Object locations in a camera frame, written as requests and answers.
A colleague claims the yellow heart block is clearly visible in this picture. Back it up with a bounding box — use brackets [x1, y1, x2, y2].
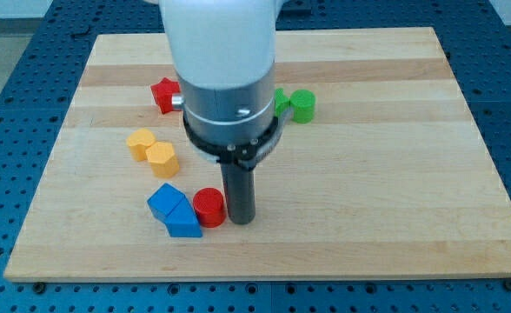
[126, 128, 156, 162]

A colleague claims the blue cube block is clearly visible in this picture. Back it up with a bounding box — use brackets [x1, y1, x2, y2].
[147, 183, 185, 222]

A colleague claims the green heart block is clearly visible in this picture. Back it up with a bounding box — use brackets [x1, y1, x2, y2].
[275, 88, 290, 117]

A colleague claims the blue triangular block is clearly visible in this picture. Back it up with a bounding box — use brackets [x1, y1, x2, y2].
[163, 199, 202, 237]

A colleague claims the yellow hexagon block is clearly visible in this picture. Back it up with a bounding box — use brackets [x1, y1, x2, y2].
[146, 142, 180, 178]

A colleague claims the wooden board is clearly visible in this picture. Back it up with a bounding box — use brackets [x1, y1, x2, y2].
[4, 28, 511, 283]

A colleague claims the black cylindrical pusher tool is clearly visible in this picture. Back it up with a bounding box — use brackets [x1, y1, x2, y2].
[221, 164, 256, 225]

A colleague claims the green cylinder block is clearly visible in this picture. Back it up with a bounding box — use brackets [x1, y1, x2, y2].
[290, 90, 316, 123]

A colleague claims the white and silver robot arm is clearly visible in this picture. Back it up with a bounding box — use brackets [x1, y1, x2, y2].
[154, 0, 284, 171]

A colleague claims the red cylinder block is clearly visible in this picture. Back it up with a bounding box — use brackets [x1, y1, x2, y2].
[193, 188, 226, 228]

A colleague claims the red star block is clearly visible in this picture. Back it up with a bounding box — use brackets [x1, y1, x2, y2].
[150, 77, 181, 114]

